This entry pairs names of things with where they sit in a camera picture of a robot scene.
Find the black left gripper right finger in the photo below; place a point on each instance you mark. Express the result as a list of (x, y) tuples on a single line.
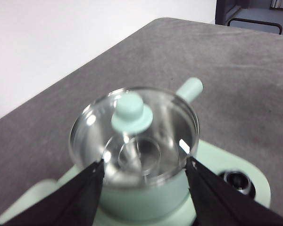
[(217, 202)]

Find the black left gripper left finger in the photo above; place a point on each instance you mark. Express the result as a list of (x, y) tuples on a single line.
[(73, 200)]

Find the glass pot lid green knob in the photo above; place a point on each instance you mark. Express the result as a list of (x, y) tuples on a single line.
[(132, 113)]

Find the silver control knob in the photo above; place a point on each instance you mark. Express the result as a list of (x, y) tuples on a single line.
[(238, 182)]

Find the green hinged griddle cover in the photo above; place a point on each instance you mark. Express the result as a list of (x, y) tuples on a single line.
[(41, 188)]

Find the green breakfast machine base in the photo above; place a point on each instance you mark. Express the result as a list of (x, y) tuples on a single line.
[(221, 160)]

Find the black metal tube frame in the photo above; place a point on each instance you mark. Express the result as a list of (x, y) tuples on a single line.
[(254, 21)]

